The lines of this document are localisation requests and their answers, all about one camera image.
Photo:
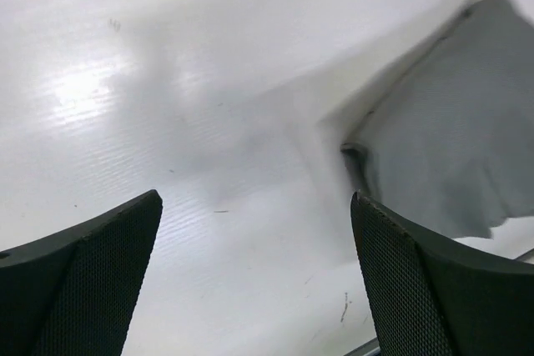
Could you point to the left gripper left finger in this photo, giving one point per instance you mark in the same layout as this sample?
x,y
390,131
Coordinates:
x,y
74,292

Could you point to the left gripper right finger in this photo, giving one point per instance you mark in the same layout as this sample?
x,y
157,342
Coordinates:
x,y
502,325

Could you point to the grey pleated skirt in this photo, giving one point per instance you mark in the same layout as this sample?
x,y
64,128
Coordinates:
x,y
450,146

